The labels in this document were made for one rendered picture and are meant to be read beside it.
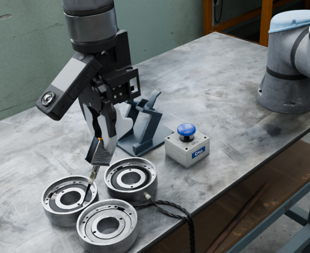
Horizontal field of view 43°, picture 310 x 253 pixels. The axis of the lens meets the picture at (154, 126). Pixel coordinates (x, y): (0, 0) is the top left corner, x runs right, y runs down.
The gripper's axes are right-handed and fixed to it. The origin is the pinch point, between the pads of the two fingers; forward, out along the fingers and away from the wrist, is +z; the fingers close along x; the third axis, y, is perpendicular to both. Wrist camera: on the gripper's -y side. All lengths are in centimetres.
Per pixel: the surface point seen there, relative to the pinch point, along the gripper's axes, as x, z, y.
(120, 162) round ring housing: 4.2, 9.4, 5.6
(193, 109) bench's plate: 12.2, 13.2, 34.7
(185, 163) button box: -3.6, 11.9, 16.6
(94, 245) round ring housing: -10.2, 9.1, -10.5
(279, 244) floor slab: 4, 93, 74
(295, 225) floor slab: 5, 94, 87
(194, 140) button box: -2.5, 8.7, 20.5
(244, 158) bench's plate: -10.6, 13.2, 27.5
